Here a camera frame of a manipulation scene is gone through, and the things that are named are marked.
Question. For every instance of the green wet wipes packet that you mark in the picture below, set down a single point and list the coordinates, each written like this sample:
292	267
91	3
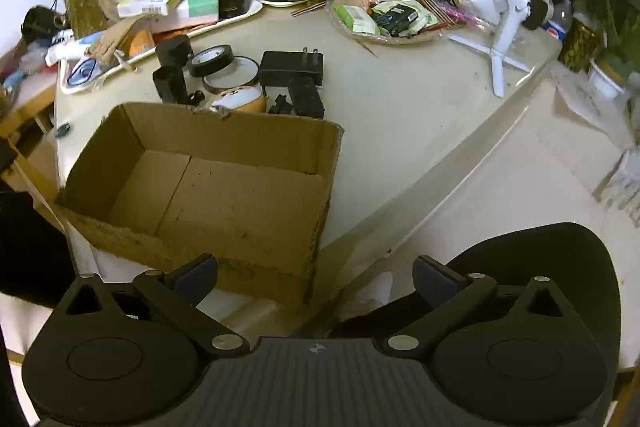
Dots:
355	19

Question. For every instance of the black round device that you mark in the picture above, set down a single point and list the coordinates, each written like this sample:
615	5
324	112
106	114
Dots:
42	23

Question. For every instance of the orange packet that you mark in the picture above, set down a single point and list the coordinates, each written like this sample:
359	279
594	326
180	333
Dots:
141	43

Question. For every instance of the black office chair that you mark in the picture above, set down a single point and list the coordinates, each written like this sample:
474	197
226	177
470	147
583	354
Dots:
525	252

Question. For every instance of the blue label soda bottle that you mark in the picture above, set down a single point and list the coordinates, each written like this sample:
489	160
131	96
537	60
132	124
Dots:
557	24

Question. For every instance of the white tube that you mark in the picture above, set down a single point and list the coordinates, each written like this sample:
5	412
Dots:
70	49

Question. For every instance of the glass bowl of snacks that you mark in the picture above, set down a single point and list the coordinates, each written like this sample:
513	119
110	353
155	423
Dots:
350	34

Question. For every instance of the brown cardboard box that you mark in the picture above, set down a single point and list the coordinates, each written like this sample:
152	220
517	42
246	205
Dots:
240	202

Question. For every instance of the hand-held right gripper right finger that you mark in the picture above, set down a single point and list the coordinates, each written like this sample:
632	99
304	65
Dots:
431	276

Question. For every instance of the pink glitter stick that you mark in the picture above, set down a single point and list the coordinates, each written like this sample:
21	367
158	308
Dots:
460	14

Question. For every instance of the small black power adapter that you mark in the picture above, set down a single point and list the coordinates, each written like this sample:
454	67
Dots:
306	99

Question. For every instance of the small black box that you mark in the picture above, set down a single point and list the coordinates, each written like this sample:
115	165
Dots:
397	19

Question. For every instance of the orange dog face pouch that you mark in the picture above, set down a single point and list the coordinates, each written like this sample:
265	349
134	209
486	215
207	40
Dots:
240	99

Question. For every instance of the white plastic tray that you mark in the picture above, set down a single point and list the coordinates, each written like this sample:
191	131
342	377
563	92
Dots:
245	9

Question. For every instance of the white potted plant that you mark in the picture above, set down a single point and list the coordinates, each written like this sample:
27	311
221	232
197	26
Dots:
607	79

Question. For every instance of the green tissue pack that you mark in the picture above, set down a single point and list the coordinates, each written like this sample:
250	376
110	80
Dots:
202	7

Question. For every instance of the white gimbal tripod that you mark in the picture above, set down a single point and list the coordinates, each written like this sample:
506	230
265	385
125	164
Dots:
510	14

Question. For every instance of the black tape roll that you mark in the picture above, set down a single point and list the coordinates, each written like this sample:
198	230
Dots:
197	64

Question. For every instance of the black cylindrical part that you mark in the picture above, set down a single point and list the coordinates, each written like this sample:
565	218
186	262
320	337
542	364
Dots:
170	84
174	51

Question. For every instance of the thin brown stick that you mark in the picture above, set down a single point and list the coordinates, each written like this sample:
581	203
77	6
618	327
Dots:
365	48

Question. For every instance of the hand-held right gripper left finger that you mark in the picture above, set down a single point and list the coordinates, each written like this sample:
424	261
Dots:
197	279

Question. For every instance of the white plate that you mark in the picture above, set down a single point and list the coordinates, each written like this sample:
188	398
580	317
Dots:
265	2

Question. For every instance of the red flat packet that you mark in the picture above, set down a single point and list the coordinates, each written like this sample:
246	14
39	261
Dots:
175	24

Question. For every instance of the large black power adapter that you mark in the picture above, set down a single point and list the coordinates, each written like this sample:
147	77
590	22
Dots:
285	67

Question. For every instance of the white green packet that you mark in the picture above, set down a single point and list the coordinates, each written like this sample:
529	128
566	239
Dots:
425	14

